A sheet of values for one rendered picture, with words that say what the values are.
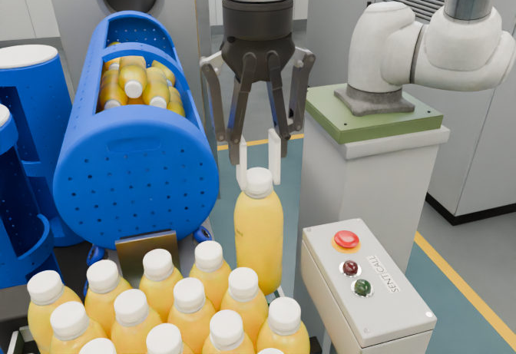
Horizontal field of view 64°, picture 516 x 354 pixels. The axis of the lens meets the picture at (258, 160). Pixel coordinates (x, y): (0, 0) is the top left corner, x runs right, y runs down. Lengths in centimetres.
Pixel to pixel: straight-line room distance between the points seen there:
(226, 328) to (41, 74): 144
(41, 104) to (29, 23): 420
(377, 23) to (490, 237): 171
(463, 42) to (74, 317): 93
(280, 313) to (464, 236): 208
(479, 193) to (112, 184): 210
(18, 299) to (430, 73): 99
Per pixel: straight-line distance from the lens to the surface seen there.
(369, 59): 114
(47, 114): 184
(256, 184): 53
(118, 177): 74
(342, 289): 57
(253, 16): 43
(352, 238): 62
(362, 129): 110
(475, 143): 228
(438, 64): 111
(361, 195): 122
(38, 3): 592
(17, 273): 149
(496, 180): 255
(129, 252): 74
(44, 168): 194
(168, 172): 74
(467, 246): 247
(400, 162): 123
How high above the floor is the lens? 152
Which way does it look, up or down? 32 degrees down
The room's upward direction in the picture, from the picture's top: straight up
